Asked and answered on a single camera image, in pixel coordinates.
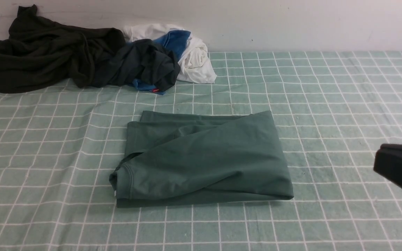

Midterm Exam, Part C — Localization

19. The green long-sleeved shirt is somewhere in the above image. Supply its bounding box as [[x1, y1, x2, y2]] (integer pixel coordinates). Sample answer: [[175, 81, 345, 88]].
[[109, 110, 294, 208]]

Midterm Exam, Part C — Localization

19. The white crumpled garment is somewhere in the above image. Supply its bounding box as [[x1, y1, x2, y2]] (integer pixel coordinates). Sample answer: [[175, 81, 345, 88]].
[[123, 23, 217, 84]]

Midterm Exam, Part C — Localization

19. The dark navy crumpled garment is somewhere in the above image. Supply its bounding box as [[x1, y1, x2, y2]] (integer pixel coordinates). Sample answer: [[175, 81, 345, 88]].
[[90, 39, 180, 94]]

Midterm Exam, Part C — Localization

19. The blue crumpled garment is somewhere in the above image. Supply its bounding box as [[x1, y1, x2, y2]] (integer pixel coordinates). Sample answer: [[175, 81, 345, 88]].
[[131, 30, 191, 95]]

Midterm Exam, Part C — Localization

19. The dark olive crumpled garment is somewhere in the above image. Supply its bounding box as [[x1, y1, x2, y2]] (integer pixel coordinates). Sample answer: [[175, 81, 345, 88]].
[[0, 5, 126, 93]]

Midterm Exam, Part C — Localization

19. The green checkered tablecloth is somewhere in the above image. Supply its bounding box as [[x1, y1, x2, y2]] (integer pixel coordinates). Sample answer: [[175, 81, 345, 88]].
[[0, 51, 402, 251]]

